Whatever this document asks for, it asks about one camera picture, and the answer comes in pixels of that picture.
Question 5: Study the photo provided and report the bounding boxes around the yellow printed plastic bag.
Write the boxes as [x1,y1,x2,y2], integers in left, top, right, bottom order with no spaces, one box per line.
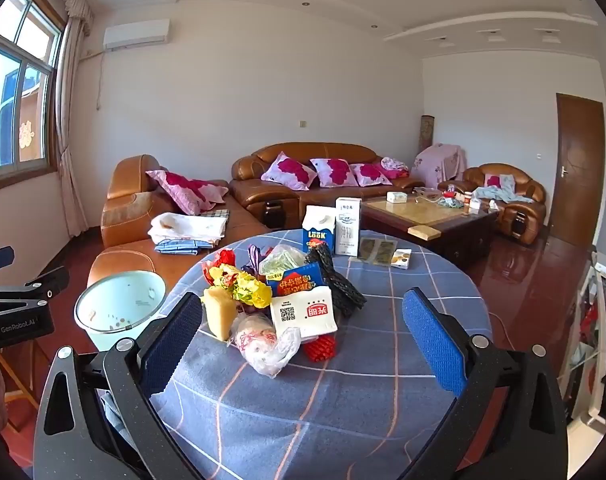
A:
[208,265,273,309]

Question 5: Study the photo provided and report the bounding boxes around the light blue clothes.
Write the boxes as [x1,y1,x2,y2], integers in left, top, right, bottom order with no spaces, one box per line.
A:
[472,174,532,205]

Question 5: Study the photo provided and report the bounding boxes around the white carton with red label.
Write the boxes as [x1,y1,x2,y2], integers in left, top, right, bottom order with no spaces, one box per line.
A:
[270,287,339,339]

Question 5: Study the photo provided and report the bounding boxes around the blue plaid tablecloth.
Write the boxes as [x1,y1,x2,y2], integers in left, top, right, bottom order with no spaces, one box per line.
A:
[148,229,494,480]

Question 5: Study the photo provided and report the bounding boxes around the beige flat box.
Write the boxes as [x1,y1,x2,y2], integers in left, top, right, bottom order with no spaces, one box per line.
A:
[407,225,442,242]

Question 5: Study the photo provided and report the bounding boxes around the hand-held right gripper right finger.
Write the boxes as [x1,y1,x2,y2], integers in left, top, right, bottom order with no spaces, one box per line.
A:
[402,287,569,480]

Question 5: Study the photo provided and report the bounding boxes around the pink floral blanket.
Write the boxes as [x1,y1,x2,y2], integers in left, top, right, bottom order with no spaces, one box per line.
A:
[380,156,410,179]

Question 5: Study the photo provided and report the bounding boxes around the brown leather armchair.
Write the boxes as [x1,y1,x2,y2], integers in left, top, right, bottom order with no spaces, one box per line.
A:
[438,163,547,238]

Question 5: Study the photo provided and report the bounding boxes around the folded blue plaid cloth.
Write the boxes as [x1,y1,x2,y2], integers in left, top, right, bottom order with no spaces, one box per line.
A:
[155,237,214,257]

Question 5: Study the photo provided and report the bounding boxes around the brown leather three-seat sofa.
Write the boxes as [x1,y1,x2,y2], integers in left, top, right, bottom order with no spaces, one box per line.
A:
[231,142,425,228]

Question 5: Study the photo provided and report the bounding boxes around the white air conditioner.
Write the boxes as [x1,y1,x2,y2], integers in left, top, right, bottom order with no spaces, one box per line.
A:
[103,19,172,52]

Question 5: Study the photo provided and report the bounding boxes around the clear bag with green contents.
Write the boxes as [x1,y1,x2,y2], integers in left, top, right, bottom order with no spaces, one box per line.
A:
[259,245,309,277]

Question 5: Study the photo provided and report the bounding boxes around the large pink floral pillow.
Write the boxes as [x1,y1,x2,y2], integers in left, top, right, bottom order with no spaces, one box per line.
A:
[146,170,229,216]

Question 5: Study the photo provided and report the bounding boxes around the yellow sponge block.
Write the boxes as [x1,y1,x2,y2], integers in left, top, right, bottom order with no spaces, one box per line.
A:
[201,287,239,341]

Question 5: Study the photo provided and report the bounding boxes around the beige curtain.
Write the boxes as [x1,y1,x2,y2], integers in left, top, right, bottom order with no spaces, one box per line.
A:
[39,0,96,237]

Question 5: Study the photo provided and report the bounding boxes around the tall white milk carton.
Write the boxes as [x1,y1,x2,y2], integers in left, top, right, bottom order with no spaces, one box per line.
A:
[334,197,362,257]

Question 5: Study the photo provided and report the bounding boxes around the light blue trash bin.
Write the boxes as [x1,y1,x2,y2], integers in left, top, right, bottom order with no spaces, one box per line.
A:
[74,270,168,353]

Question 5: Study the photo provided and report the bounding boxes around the blue and red snack packet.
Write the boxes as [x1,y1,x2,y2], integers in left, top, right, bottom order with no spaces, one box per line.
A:
[268,262,325,299]

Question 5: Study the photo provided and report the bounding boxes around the folded white cloth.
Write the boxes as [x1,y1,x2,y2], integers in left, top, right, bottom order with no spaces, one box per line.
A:
[148,212,229,246]

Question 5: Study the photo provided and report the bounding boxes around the clear plastic bag red print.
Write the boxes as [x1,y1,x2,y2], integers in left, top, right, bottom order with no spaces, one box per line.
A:
[231,312,302,379]

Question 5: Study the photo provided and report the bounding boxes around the brown wooden door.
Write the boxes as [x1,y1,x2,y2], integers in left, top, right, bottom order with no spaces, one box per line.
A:
[550,92,606,249]

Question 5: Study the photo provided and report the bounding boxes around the wooden chair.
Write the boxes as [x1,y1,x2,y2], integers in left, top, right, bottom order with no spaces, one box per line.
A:
[0,347,44,433]

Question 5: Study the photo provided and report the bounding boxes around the dark wooden coffee table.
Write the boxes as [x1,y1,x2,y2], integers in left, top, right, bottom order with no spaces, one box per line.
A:
[360,194,500,262]

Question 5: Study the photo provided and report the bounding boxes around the cluttered white rack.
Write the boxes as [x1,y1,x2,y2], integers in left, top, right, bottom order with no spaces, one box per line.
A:
[557,247,606,428]

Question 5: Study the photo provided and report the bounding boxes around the red honeycomb paper piece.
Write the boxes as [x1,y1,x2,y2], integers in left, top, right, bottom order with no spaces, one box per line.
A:
[303,336,338,364]

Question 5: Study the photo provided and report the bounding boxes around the black knitted bundle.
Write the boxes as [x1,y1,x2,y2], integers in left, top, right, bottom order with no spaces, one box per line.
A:
[305,243,368,317]

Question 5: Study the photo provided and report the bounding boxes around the pink cloth-covered appliance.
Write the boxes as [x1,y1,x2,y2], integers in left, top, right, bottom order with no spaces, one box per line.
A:
[415,143,468,192]

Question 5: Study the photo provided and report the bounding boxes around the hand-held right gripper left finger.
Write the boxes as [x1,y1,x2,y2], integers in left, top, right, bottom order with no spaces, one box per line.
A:
[33,290,206,480]

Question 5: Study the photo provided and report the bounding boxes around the brown leather chaise sofa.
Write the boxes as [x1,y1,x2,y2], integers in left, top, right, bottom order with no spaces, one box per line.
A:
[87,155,271,286]

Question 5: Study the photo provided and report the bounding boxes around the window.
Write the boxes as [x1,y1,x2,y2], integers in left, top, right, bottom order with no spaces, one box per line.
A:
[0,0,66,183]

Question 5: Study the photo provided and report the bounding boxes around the blue milk carton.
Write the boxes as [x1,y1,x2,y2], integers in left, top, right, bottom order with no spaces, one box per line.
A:
[303,205,337,256]

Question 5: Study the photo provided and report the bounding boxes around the rolled standing mat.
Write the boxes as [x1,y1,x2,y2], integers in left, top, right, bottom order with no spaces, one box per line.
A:
[420,115,436,159]

